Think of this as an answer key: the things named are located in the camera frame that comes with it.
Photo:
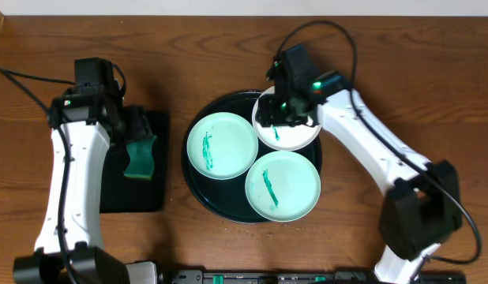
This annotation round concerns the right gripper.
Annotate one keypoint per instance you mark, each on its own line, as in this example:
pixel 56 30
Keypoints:
pixel 269 106

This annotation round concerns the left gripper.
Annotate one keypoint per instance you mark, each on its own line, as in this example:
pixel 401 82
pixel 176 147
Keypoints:
pixel 137 130

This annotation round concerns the white plate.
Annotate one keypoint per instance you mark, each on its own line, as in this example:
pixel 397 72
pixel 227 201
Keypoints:
pixel 285 137

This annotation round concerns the green sponge cloth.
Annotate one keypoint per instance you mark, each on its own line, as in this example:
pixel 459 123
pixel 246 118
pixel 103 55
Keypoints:
pixel 141 165

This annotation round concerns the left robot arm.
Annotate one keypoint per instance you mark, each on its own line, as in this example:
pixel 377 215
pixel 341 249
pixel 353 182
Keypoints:
pixel 85 121

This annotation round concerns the mint green plate front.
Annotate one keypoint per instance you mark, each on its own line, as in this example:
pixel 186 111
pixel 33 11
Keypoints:
pixel 282 186

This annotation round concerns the mint green plate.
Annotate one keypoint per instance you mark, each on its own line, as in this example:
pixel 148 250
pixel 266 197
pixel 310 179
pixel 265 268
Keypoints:
pixel 282 186
pixel 222 146

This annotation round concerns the rectangular black tray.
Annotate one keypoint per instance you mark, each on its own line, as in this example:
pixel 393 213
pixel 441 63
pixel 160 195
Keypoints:
pixel 121 194

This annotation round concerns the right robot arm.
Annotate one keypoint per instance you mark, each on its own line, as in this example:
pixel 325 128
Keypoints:
pixel 421 208

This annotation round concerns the round black tray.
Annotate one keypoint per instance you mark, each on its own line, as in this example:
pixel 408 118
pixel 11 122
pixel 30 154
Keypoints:
pixel 227 198

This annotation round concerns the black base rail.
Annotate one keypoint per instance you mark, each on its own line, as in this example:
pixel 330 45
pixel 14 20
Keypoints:
pixel 344 276

